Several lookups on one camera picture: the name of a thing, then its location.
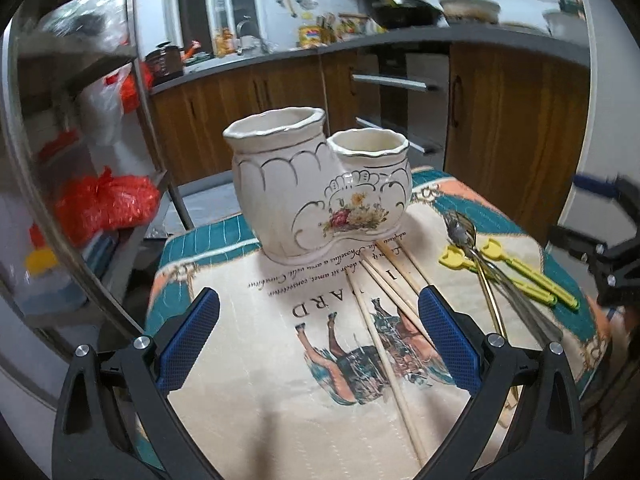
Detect wooden chopstick one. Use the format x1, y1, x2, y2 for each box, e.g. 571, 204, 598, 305
344, 270, 427, 466

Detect yellow plastic pick two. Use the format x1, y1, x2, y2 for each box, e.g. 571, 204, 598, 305
438, 244, 559, 309

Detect wooden chopstick four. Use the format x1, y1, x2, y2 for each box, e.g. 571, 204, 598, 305
396, 238, 433, 285

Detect wooden chopstick two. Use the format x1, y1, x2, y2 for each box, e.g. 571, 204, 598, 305
360, 252, 433, 346

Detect wooden chopstick three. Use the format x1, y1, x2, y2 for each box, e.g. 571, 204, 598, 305
373, 242, 426, 296

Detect kitchen faucet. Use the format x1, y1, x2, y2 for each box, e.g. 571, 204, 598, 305
235, 16, 269, 56

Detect white bowl on counter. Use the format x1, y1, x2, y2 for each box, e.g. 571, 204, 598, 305
542, 10, 589, 46

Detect built-in oven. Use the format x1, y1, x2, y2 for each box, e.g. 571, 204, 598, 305
352, 44, 449, 169

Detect printed horse place mat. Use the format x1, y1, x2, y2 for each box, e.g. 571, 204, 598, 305
146, 169, 611, 479

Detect white cooking pot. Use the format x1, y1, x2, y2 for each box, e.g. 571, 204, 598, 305
439, 0, 501, 25

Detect red plastic bag low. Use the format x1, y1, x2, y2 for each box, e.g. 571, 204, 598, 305
54, 167, 160, 247

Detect black wok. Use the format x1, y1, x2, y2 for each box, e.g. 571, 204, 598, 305
371, 0, 442, 29

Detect metal storage rack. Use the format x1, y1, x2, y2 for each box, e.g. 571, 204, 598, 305
1, 0, 178, 359

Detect white ceramic double utensil holder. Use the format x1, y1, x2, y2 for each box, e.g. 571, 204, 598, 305
222, 107, 412, 266

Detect white plastic bag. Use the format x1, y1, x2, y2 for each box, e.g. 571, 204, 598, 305
77, 65, 130, 146

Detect yellow oil bottle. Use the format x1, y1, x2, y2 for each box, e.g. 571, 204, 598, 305
298, 24, 326, 49

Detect red hanging bag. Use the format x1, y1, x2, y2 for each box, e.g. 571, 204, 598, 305
103, 64, 140, 114

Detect dark electric cooker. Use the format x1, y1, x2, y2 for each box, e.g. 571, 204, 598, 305
144, 41, 183, 86

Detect clear bag on shelf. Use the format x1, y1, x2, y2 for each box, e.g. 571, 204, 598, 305
37, 0, 128, 51

